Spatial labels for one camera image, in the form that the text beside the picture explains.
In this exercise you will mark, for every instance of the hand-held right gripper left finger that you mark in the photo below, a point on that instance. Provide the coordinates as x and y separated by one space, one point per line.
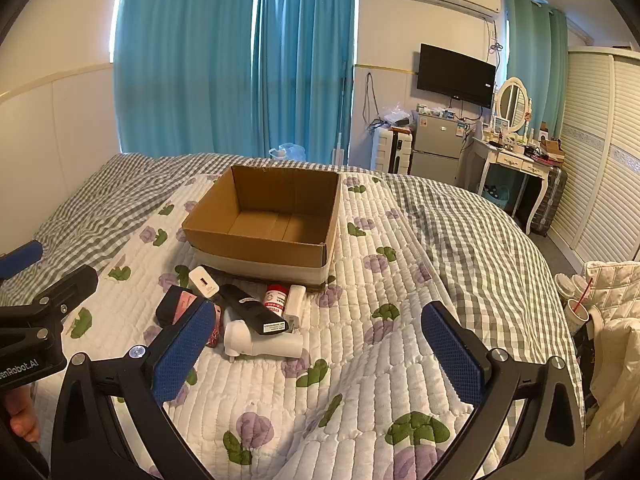
182 352

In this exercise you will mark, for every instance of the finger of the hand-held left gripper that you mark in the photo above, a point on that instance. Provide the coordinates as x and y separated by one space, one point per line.
20 259
70 287

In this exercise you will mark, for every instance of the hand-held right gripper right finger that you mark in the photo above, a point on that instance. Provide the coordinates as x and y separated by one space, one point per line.
452 357

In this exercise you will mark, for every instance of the pink patterned packet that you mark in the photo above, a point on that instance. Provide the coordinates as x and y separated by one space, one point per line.
216 329

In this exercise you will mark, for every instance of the white and black gadget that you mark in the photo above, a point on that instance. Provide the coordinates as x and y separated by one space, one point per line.
172 306

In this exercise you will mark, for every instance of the white charger plug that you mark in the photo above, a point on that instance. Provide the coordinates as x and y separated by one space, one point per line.
202 282

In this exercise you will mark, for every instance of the black remote control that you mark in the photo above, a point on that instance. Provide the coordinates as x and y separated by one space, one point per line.
250 311

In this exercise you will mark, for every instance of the white handheld device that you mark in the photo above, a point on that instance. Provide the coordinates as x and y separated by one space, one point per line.
265 346

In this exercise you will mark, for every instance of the white bottle with red cap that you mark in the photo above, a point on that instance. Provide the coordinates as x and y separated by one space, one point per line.
275 301

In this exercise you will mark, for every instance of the small white tube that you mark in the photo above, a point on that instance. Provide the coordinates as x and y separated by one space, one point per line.
295 302

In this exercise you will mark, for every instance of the person's left hand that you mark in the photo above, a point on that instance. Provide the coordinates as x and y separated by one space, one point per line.
22 417

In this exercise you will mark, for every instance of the white floral quilt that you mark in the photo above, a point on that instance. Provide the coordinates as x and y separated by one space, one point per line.
360 310

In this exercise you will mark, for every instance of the cup with red straw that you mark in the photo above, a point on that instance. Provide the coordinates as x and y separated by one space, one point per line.
579 312

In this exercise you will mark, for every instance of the white quilted jacket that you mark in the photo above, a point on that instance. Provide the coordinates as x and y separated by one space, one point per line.
617 335

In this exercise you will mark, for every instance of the blue basket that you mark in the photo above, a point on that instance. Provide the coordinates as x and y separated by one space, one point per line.
496 194

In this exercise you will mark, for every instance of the grey suitcase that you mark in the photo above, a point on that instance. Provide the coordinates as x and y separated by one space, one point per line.
547 200

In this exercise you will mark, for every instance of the white dressing table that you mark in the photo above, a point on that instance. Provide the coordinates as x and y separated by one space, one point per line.
505 160

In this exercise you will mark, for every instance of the grey small fridge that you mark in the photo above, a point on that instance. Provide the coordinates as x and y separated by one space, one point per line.
437 145

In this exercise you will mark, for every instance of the white suitcase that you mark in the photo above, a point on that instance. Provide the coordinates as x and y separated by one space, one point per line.
392 152

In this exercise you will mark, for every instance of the white plastic bag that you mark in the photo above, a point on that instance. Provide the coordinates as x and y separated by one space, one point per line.
290 151

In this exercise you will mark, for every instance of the small brown cardboard box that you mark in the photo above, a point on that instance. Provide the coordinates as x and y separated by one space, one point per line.
552 147

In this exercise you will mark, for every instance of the white louvred wardrobe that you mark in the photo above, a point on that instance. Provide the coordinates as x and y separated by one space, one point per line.
600 160

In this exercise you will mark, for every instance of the clear plastic bag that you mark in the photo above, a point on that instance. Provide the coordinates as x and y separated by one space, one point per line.
397 116

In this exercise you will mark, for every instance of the wide blue curtain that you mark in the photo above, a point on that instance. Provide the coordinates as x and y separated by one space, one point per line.
185 60

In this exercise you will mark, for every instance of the oval white mirror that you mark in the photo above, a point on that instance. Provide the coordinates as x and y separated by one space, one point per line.
512 102

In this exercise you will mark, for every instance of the teal curtain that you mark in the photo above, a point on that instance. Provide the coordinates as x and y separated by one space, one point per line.
535 60

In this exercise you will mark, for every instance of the narrow blue curtain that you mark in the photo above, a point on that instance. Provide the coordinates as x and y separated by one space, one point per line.
305 60

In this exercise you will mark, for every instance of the black wall television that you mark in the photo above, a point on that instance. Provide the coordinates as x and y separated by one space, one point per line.
455 75

